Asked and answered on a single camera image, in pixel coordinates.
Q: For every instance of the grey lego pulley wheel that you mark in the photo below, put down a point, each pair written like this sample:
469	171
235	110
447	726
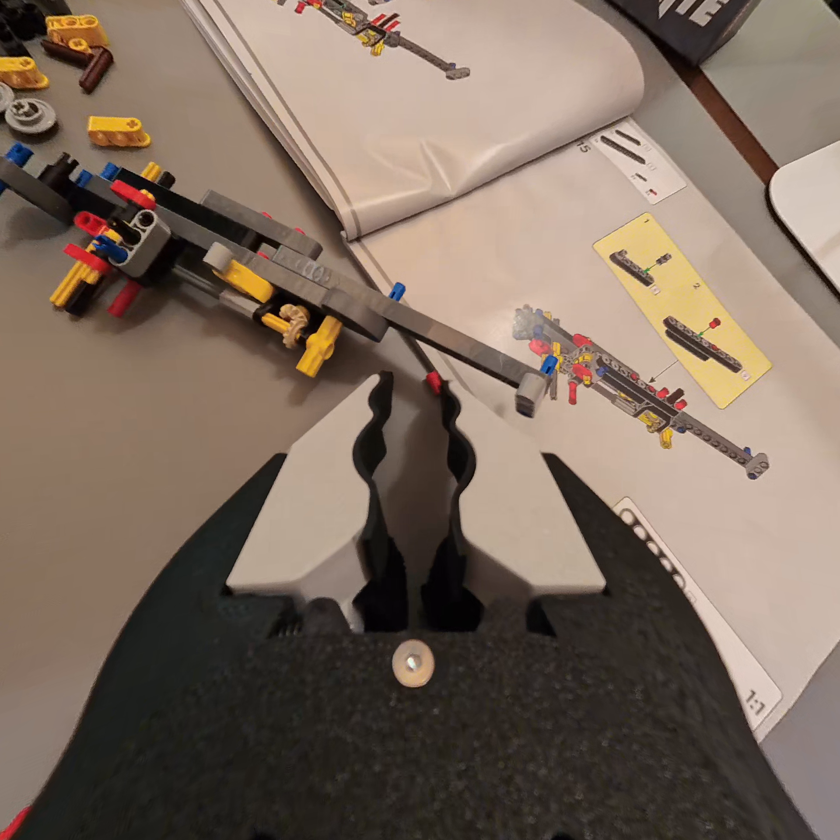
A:
29	119
4	98

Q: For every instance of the yellow lego beam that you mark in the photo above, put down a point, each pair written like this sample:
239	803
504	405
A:
118	131
75	29
23	73

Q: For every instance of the lego instruction booklet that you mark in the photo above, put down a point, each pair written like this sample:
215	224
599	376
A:
459	164

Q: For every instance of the pile of black lego beams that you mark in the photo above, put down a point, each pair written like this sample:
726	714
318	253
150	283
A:
19	16

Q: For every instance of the partly built lego assembly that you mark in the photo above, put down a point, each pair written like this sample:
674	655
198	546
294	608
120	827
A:
354	302

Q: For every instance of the brown lego connector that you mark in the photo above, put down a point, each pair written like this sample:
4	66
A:
97	71
65	52

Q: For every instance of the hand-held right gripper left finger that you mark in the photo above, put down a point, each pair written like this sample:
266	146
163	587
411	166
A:
308	518

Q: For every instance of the white folding stand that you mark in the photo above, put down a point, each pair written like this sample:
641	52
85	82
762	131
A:
814	197

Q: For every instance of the red lego pin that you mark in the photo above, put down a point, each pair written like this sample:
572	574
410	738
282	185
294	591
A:
433	382

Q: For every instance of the black lego set box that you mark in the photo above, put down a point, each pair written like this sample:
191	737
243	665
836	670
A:
682	26

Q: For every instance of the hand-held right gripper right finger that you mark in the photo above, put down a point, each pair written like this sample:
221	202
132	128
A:
518	525

